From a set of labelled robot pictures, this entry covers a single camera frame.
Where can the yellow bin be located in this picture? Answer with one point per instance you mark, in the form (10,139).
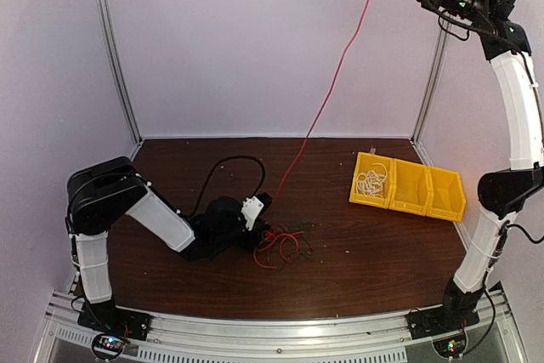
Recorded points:
(412,190)
(449,201)
(372,181)

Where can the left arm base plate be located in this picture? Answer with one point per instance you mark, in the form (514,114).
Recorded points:
(106,317)

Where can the controller board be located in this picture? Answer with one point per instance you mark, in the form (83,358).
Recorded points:
(450,347)
(105,346)

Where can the yellow bin middle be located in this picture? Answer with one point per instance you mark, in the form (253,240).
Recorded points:
(412,190)

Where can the aluminium frame post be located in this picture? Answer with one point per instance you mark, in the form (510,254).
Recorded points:
(113,57)
(431,86)

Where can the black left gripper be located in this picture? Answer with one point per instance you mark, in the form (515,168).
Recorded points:
(250,244)

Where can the aluminium frame post right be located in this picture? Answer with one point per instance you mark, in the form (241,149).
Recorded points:
(431,86)

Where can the yellow bin right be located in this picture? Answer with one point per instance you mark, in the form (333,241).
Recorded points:
(449,201)

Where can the right controller board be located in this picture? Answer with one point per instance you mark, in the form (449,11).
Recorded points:
(450,347)

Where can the left controller board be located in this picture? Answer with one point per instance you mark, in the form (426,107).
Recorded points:
(105,346)

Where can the aluminium front rail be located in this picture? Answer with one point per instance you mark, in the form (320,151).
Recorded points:
(372,338)

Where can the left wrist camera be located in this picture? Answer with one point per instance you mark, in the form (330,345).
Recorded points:
(252,207)

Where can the aluminium frame post left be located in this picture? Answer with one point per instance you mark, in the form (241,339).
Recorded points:
(113,57)

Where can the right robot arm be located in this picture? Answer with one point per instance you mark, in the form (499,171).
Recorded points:
(502,194)

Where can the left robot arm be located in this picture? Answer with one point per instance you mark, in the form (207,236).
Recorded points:
(101,195)

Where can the yellow bin left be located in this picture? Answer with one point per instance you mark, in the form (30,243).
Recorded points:
(372,181)

